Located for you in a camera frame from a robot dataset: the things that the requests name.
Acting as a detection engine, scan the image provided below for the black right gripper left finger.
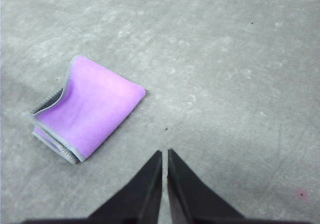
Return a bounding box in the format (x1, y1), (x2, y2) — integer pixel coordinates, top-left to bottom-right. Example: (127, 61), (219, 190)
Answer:
(87, 150), (163, 224)

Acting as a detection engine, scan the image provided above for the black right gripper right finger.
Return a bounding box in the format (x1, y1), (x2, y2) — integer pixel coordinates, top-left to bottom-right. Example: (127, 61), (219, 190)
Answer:
(167, 148), (245, 224)

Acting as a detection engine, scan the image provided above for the purple towel with grey hem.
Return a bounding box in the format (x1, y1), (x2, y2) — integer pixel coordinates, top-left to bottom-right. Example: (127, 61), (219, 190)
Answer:
(22, 54), (148, 165)

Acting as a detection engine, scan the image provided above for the grey table cloth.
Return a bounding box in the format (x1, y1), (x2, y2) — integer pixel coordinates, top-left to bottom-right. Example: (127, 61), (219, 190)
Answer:
(0, 0), (320, 222)

